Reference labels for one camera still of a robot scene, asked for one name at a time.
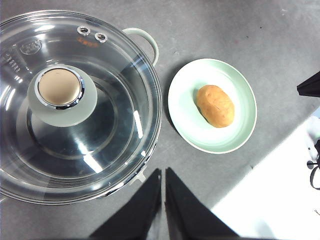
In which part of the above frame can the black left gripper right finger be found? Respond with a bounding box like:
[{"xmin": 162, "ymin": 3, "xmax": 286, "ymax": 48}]
[{"xmin": 164, "ymin": 167, "xmax": 239, "ymax": 240}]

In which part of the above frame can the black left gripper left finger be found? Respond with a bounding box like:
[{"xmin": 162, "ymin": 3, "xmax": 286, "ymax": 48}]
[{"xmin": 89, "ymin": 168, "xmax": 162, "ymax": 240}]

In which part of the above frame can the brown potato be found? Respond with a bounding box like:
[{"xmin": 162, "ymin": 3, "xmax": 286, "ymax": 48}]
[{"xmin": 196, "ymin": 85, "xmax": 235, "ymax": 128}]

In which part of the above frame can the green plate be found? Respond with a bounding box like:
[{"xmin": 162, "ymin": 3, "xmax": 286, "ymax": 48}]
[{"xmin": 168, "ymin": 58, "xmax": 258, "ymax": 154}]

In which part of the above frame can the glass lid with green knob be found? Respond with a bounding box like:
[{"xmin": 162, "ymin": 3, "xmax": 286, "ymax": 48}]
[{"xmin": 0, "ymin": 9, "xmax": 163, "ymax": 205}]

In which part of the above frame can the green electric steamer pot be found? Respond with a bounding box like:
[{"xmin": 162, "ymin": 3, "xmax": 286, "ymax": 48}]
[{"xmin": 0, "ymin": 27, "xmax": 161, "ymax": 203}]

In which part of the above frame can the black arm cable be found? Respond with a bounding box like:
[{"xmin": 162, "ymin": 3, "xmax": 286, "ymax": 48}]
[{"xmin": 307, "ymin": 139, "xmax": 320, "ymax": 191}]

